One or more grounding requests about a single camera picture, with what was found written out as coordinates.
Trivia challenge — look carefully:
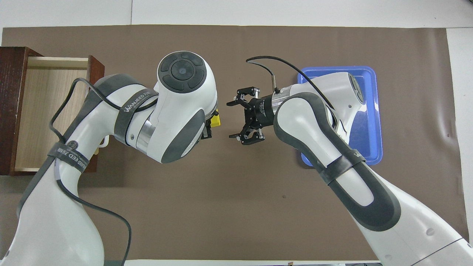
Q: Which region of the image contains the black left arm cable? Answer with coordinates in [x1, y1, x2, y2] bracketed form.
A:
[49, 78, 133, 266]

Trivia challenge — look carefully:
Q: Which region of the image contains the wooden drawer with white handle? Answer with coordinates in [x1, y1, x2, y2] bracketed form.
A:
[14, 55, 110, 174]

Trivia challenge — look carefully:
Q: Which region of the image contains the brown table mat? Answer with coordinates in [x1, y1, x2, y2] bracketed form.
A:
[0, 25, 470, 261]

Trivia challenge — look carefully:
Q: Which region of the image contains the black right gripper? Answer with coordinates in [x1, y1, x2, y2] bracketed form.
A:
[226, 86, 276, 146]

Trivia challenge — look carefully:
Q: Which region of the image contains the dark wooden drawer cabinet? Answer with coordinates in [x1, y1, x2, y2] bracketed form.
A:
[0, 46, 45, 176]

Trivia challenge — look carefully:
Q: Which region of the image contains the blue plastic tray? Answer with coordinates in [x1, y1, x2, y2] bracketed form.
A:
[297, 66, 383, 166]

